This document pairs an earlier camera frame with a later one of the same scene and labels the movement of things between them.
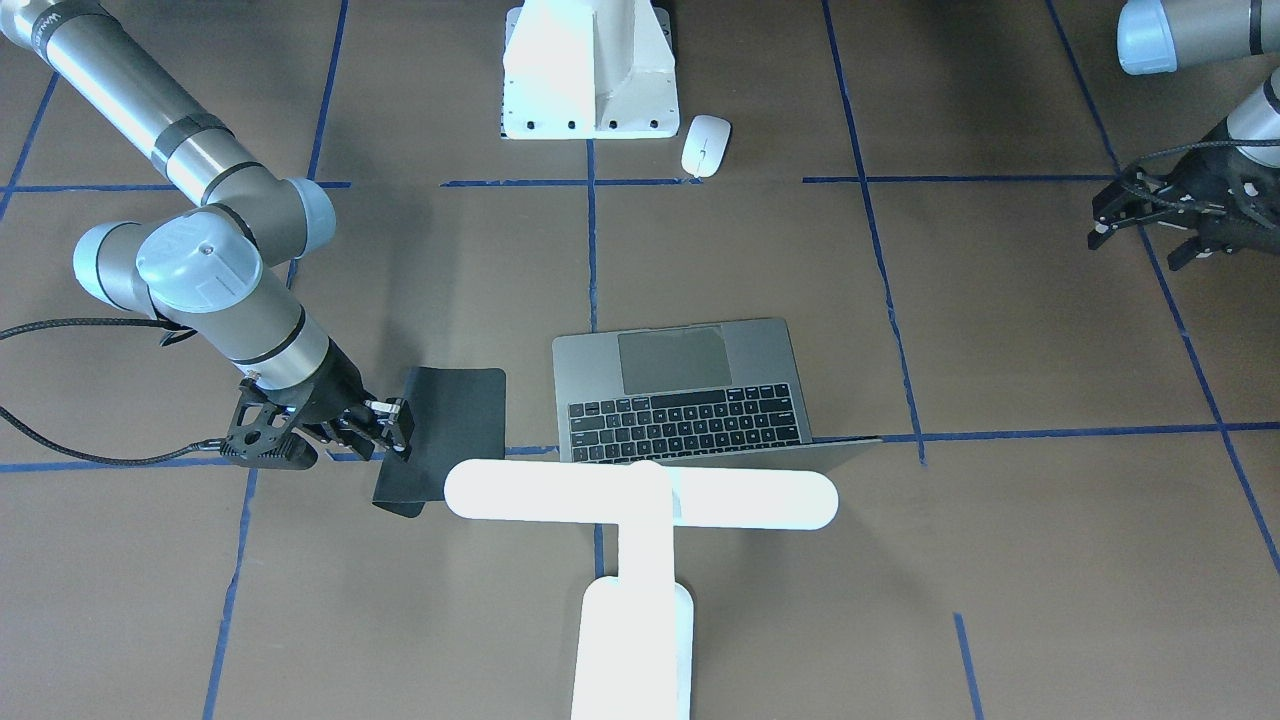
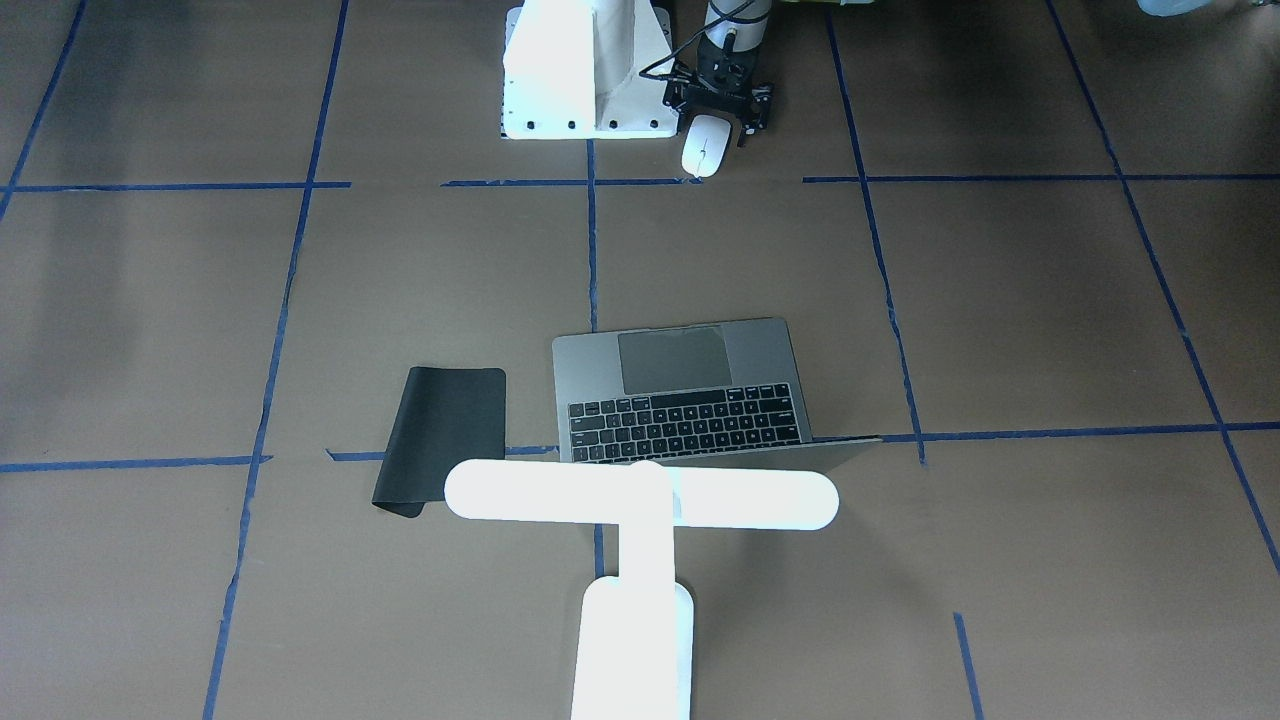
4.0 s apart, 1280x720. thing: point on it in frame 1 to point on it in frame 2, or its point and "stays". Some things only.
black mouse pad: x=458 y=414 stays
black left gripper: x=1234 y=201 to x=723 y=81
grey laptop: x=711 y=394 stays
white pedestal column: x=589 y=70 stays
